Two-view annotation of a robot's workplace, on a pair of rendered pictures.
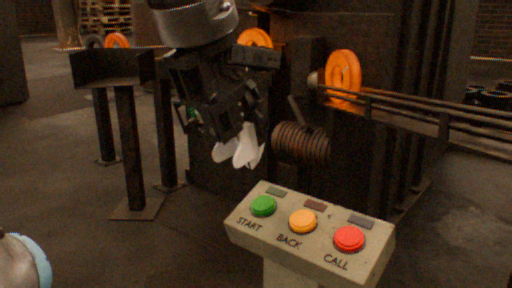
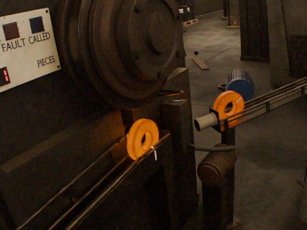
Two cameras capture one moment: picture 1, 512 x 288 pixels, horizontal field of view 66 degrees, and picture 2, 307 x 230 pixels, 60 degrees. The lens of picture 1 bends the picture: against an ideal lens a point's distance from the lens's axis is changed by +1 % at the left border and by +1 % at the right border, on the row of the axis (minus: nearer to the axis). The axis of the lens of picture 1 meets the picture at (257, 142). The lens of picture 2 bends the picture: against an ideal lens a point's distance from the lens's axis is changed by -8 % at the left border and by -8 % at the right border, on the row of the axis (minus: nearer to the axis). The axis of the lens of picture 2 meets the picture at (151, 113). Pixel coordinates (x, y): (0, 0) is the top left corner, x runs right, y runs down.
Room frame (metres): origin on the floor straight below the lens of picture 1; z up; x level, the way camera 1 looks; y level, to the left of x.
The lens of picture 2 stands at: (1.48, 0.94, 1.22)
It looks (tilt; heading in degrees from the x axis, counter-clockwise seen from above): 23 degrees down; 270
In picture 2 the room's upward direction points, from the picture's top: 8 degrees counter-clockwise
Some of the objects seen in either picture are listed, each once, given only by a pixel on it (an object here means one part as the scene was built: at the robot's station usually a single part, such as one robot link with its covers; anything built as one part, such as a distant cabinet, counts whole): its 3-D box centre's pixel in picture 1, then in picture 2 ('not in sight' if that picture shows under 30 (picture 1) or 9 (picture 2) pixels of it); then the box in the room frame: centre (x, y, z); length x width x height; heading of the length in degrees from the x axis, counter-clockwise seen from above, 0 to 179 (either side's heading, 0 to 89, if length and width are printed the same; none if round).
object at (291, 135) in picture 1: (304, 199); (218, 196); (1.20, -0.16, 0.27); 0.22 x 0.13 x 0.53; 52
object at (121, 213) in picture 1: (124, 135); not in sight; (1.61, 0.58, 0.36); 0.26 x 0.20 x 0.72; 87
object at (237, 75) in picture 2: not in sight; (239, 86); (0.46, -2.01, 0.17); 0.57 x 0.31 x 0.34; 72
